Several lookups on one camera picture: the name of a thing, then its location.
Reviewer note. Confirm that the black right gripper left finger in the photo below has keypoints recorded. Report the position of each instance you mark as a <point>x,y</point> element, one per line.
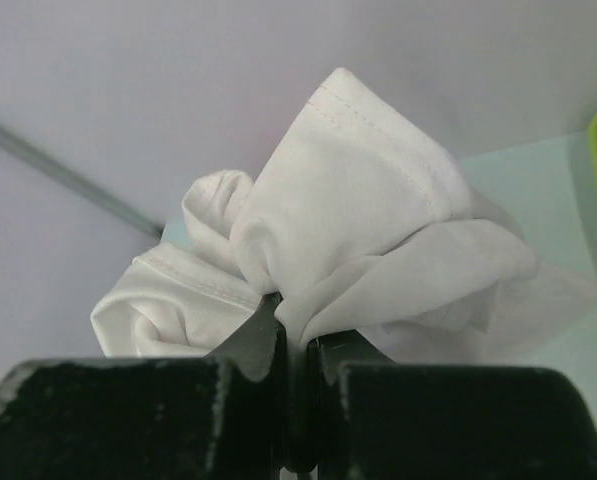
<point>212,417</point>

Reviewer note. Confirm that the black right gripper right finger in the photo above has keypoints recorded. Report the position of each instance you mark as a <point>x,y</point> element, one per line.
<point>382,420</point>

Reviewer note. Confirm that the white t shirt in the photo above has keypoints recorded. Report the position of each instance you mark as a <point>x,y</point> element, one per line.
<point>360,222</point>

